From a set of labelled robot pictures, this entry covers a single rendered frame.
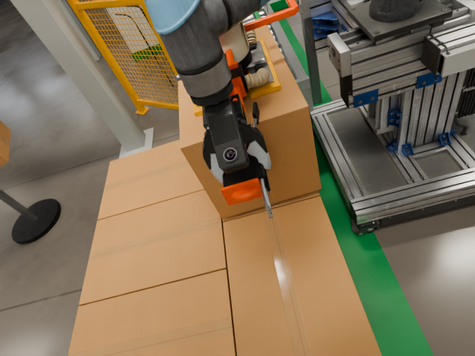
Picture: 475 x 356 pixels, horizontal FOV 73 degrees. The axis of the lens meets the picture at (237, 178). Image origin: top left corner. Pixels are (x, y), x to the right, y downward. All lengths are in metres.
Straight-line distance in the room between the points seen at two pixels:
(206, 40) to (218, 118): 0.12
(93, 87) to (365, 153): 1.84
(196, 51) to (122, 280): 1.06
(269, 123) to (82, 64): 1.72
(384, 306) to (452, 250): 0.42
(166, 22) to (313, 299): 0.88
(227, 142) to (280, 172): 0.64
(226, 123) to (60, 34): 1.97
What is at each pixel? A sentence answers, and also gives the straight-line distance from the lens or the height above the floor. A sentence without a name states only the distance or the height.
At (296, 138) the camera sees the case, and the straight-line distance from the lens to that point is 1.02.
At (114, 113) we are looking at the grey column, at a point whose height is 0.39.
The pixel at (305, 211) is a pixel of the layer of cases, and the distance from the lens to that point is 1.23.
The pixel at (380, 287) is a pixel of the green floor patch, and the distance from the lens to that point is 1.68.
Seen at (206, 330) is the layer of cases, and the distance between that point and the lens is 1.13.
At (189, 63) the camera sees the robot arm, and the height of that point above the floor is 1.36.
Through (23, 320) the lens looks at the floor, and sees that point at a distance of 2.46.
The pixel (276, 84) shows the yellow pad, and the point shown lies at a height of 0.99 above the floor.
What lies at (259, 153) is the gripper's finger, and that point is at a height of 1.15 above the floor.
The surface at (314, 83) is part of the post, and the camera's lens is 2.44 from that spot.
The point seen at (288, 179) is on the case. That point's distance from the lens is 1.15.
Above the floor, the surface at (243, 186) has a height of 1.12.
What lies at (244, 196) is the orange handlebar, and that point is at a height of 1.11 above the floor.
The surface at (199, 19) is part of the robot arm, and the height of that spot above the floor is 1.41.
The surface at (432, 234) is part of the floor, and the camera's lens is 1.83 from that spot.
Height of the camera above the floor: 1.56
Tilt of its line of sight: 46 degrees down
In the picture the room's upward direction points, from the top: 24 degrees counter-clockwise
